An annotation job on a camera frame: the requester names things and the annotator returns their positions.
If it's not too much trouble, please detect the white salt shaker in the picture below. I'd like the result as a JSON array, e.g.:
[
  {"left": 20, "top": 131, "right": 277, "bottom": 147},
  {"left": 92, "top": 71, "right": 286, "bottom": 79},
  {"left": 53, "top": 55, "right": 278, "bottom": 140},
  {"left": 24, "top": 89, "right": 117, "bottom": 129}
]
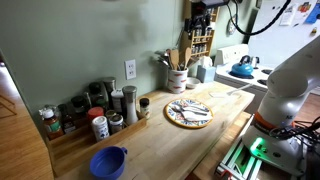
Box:
[{"left": 92, "top": 116, "right": 109, "bottom": 141}]

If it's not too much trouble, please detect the metal ladle in cup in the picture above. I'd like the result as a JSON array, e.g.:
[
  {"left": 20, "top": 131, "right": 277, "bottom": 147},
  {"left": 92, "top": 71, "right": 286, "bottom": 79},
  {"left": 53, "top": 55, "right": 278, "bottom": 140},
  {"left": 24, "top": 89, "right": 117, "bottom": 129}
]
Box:
[{"left": 155, "top": 51, "right": 171, "bottom": 68}]

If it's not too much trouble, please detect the white spatula on table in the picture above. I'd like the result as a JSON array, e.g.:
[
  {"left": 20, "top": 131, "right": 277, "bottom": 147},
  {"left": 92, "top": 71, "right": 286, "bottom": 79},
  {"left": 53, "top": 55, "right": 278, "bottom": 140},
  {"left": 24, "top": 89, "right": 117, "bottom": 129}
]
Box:
[{"left": 209, "top": 83, "right": 254, "bottom": 99}]

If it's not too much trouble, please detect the wooden spoon in cup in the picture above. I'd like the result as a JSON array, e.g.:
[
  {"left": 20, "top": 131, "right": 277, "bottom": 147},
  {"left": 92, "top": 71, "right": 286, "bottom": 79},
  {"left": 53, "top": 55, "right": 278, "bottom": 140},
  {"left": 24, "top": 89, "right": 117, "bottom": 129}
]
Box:
[{"left": 170, "top": 49, "right": 179, "bottom": 70}]

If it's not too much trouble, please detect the white wall outlet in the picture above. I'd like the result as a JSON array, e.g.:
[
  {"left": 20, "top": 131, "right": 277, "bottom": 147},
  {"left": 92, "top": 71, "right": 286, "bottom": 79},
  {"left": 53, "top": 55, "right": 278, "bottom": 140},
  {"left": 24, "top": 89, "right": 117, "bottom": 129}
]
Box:
[{"left": 125, "top": 59, "right": 136, "bottom": 80}]

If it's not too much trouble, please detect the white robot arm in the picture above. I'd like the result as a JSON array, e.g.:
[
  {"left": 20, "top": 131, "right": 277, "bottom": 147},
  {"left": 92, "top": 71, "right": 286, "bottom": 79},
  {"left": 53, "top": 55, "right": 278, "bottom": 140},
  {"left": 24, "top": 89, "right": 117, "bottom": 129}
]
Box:
[{"left": 242, "top": 37, "right": 320, "bottom": 176}]

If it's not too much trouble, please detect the blue kettle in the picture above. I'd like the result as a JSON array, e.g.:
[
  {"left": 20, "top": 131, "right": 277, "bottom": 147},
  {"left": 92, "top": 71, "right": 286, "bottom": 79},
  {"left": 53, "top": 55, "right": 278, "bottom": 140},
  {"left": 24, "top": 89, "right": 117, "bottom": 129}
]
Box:
[{"left": 231, "top": 55, "right": 253, "bottom": 76}]

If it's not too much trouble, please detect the blue plastic cup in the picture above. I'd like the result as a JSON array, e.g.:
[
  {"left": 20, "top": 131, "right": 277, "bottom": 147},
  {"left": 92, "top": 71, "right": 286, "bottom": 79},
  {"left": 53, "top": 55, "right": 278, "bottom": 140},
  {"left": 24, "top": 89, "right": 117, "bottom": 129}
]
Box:
[{"left": 90, "top": 146, "right": 128, "bottom": 180}]

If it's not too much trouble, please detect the colourful patterned plate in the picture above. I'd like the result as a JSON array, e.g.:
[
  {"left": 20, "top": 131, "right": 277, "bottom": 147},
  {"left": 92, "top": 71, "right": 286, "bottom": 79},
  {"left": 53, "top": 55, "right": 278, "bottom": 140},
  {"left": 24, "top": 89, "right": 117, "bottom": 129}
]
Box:
[{"left": 164, "top": 99, "right": 213, "bottom": 129}]

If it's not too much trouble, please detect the white refrigerator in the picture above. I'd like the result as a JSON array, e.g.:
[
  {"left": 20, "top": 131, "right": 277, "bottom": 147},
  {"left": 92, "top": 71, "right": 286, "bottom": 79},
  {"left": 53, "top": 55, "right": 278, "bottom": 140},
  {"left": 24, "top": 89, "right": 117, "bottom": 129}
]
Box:
[{"left": 248, "top": 0, "right": 320, "bottom": 68}]

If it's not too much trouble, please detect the tall steel pepper grinder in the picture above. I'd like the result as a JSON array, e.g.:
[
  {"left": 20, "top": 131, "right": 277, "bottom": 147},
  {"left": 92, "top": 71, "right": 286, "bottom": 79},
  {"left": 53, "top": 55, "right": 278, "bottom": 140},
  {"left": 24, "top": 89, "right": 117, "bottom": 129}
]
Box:
[{"left": 122, "top": 86, "right": 138, "bottom": 125}]

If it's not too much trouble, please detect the metal spoon on plate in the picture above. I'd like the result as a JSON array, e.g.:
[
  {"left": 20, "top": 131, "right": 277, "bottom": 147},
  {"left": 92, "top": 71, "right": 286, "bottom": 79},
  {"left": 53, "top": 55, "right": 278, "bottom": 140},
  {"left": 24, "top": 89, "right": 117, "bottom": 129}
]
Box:
[{"left": 174, "top": 108, "right": 213, "bottom": 121}]

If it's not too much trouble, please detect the red capped sauce bottle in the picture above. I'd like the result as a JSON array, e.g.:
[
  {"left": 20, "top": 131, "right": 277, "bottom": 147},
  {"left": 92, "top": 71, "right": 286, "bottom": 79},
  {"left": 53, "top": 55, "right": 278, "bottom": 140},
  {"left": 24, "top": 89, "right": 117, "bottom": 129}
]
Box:
[{"left": 39, "top": 109, "right": 64, "bottom": 140}]

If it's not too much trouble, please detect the wooden spice tray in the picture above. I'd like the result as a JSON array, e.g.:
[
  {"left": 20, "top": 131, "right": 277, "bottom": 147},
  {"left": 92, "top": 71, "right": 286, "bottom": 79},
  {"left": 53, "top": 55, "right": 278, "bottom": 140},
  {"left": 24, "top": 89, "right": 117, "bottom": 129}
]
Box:
[{"left": 47, "top": 118, "right": 147, "bottom": 177}]

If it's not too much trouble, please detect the white stove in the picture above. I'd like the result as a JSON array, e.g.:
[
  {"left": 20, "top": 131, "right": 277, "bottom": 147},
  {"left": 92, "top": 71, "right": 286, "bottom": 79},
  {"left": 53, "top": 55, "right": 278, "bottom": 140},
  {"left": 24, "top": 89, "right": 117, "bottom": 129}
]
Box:
[{"left": 213, "top": 43, "right": 278, "bottom": 114}]

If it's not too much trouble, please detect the white small bowl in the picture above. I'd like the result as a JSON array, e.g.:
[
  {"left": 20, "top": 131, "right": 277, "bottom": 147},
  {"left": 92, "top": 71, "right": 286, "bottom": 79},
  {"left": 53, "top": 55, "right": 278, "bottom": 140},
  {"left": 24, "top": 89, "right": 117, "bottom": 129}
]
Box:
[{"left": 186, "top": 77, "right": 201, "bottom": 89}]

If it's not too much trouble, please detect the blue tissue box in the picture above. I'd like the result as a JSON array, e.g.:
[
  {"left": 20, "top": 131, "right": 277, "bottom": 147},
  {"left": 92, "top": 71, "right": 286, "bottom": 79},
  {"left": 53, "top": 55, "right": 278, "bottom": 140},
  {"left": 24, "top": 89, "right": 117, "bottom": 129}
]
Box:
[{"left": 197, "top": 56, "right": 216, "bottom": 83}]

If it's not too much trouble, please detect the wooden wall spice rack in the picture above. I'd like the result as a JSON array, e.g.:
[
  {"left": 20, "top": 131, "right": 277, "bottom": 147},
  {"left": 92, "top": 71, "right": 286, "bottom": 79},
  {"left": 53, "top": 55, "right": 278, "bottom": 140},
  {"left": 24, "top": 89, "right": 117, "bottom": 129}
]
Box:
[{"left": 180, "top": 0, "right": 220, "bottom": 57}]

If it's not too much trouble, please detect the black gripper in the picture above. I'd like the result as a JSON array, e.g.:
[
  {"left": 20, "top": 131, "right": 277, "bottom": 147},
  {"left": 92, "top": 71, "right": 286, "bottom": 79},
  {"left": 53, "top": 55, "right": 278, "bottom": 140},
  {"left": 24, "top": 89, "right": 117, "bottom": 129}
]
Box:
[{"left": 190, "top": 2, "right": 213, "bottom": 31}]

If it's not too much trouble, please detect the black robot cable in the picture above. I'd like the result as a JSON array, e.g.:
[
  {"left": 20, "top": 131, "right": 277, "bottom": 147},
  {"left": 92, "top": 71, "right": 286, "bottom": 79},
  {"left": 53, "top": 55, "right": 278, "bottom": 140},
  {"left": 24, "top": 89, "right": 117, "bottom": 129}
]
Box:
[{"left": 226, "top": 0, "right": 293, "bottom": 37}]

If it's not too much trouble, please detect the wooden spatula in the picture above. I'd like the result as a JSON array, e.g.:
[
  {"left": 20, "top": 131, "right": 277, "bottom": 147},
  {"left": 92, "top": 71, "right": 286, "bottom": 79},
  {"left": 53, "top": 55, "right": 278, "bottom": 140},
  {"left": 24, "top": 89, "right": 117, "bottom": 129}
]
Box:
[{"left": 183, "top": 47, "right": 192, "bottom": 70}]

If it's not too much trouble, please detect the metal fork on plate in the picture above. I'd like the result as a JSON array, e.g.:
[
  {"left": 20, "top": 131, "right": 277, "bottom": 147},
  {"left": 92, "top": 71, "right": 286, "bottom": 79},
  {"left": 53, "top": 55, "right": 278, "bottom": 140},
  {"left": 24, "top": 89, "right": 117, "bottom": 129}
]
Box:
[{"left": 172, "top": 105, "right": 208, "bottom": 116}]

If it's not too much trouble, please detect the white utensil cup orange pattern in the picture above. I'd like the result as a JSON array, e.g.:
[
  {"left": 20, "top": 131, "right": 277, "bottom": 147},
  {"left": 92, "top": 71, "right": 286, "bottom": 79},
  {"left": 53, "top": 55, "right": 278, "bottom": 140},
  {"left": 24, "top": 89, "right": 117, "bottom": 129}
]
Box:
[{"left": 167, "top": 70, "right": 188, "bottom": 94}]

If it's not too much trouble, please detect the small jar black lid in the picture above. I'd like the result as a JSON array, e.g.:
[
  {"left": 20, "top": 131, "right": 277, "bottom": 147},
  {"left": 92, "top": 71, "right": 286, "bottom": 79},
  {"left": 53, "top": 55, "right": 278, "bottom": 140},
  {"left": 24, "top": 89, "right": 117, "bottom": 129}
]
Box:
[{"left": 139, "top": 98, "right": 150, "bottom": 119}]

